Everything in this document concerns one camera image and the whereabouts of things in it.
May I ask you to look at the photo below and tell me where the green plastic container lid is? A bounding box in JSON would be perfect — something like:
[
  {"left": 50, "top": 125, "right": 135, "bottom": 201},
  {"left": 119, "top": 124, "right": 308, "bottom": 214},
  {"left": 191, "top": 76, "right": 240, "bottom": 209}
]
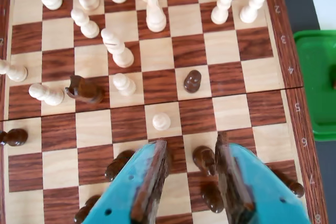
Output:
[{"left": 292, "top": 29, "right": 336, "bottom": 141}]

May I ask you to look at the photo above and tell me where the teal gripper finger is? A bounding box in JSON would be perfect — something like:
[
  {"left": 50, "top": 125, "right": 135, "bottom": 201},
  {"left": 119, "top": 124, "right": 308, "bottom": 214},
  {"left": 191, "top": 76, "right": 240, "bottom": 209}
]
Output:
[
  {"left": 214, "top": 131, "right": 316, "bottom": 224},
  {"left": 83, "top": 140, "right": 169, "bottom": 224}
]

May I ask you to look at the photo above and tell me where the wooden chessboard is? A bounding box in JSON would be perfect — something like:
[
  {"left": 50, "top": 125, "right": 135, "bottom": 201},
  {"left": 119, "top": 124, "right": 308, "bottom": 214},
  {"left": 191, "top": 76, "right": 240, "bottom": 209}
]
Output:
[{"left": 0, "top": 0, "right": 329, "bottom": 224}]

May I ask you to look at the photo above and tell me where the dark wooden bishop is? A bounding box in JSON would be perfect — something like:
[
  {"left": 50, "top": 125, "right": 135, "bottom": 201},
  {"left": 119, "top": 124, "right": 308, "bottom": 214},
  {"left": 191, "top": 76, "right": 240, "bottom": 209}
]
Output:
[{"left": 104, "top": 150, "right": 137, "bottom": 182}]

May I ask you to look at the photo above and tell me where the light wooden knight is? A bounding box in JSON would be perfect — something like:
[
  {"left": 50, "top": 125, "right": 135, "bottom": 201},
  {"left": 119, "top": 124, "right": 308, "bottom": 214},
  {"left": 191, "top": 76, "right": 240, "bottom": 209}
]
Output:
[{"left": 145, "top": 0, "right": 167, "bottom": 33}]

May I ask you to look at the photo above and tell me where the dark wooden knight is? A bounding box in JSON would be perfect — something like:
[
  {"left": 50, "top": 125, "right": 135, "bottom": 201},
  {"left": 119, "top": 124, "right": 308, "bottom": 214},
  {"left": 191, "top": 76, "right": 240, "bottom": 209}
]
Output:
[
  {"left": 65, "top": 74, "right": 104, "bottom": 104},
  {"left": 192, "top": 145, "right": 217, "bottom": 177}
]

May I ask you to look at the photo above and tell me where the dark wooden pawn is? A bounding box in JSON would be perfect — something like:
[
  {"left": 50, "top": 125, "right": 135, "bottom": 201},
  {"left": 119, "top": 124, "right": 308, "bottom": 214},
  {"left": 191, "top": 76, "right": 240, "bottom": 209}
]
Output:
[
  {"left": 0, "top": 128, "right": 28, "bottom": 147},
  {"left": 74, "top": 195, "right": 102, "bottom": 224},
  {"left": 183, "top": 69, "right": 203, "bottom": 94},
  {"left": 272, "top": 171, "right": 306, "bottom": 198},
  {"left": 201, "top": 182, "right": 225, "bottom": 214}
]

